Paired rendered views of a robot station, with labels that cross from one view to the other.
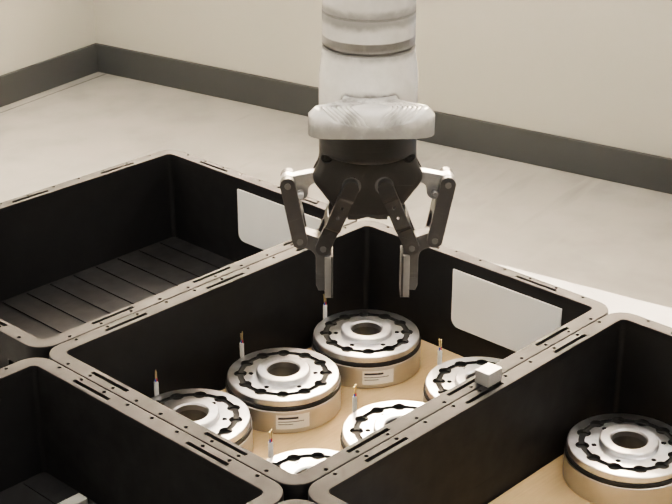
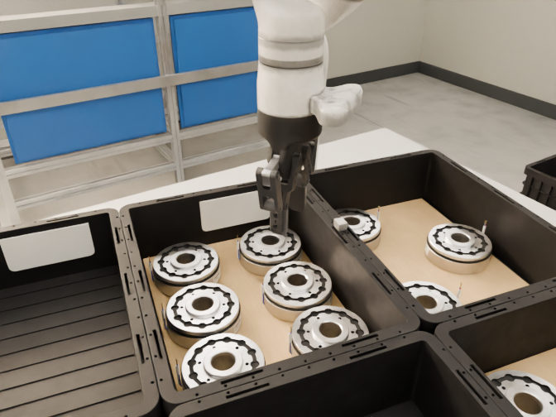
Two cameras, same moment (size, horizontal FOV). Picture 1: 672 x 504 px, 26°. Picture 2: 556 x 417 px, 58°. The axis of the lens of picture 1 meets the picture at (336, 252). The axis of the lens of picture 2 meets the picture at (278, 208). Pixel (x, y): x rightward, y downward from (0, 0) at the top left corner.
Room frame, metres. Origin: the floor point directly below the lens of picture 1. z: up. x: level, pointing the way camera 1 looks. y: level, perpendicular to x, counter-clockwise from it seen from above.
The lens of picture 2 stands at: (0.83, 0.48, 1.34)
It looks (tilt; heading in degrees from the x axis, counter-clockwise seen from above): 32 degrees down; 295
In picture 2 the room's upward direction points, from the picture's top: straight up
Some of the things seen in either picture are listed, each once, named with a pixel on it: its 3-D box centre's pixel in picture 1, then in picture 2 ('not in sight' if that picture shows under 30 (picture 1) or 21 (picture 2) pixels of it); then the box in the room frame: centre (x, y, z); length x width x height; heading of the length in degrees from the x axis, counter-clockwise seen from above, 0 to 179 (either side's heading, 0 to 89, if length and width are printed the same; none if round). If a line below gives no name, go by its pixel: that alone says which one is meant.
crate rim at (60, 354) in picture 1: (337, 341); (247, 263); (1.11, 0.00, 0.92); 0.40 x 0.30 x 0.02; 136
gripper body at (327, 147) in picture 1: (367, 158); (289, 138); (1.05, -0.02, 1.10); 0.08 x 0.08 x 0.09
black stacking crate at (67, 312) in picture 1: (119, 291); (19, 349); (1.31, 0.22, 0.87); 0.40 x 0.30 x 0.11; 136
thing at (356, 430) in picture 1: (402, 433); (297, 283); (1.05, -0.06, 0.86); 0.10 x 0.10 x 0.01
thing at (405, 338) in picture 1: (366, 335); (186, 261); (1.23, -0.03, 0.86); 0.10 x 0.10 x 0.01
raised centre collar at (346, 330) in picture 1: (366, 330); (185, 259); (1.23, -0.03, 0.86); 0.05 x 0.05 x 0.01
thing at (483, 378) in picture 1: (488, 374); (340, 224); (1.01, -0.12, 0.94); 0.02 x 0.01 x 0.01; 136
